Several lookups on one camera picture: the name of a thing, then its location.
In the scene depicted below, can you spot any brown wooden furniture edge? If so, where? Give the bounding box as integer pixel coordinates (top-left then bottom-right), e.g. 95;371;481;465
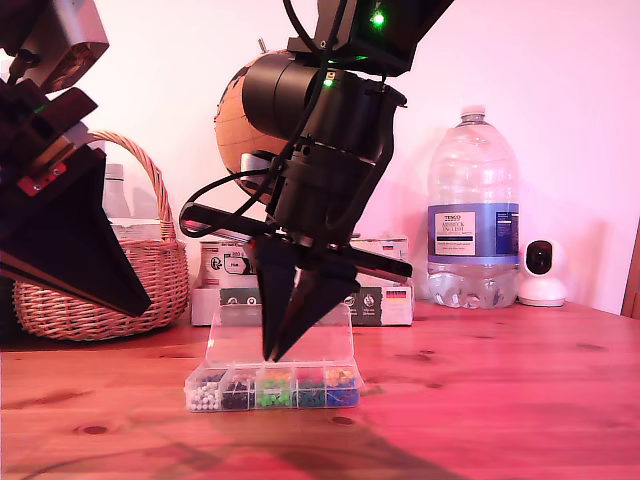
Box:
621;214;640;320

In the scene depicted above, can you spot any white bottle silver cap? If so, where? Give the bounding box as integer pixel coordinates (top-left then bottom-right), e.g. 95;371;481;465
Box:
103;163;132;221

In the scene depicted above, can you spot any small white round camera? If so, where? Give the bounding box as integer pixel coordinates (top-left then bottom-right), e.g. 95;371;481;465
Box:
517;238;569;308

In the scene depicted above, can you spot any white can grey label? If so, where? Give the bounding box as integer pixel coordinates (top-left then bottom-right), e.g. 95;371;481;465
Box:
352;235;411;289

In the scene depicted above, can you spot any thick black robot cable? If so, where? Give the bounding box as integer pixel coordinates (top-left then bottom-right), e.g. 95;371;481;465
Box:
349;84;407;236

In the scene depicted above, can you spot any dark green bag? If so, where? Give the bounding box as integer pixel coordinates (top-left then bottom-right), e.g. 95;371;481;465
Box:
0;279;16;346

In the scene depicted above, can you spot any large clear water bottle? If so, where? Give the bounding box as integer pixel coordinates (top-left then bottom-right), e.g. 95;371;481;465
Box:
426;104;521;310

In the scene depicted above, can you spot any wicker basket with handle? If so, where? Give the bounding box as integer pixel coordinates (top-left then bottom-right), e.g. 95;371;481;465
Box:
12;130;192;343

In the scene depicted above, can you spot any small white carton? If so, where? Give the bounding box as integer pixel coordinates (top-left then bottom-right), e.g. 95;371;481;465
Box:
110;218;165;242

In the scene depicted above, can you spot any cork globe on metal stand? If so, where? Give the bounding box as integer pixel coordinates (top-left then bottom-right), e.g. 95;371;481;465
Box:
213;38;296;194

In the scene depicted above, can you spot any cardboard can tray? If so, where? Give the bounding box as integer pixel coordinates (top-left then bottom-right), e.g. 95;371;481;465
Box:
191;285;416;329

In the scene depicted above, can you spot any clear plastic pin organizer box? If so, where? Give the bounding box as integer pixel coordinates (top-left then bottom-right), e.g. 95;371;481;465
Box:
183;302;364;414

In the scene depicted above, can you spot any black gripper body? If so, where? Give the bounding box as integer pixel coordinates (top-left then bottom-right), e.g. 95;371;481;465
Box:
178;147;414;280

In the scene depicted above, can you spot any white can black label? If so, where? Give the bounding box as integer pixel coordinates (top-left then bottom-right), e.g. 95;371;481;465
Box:
199;240;261;290

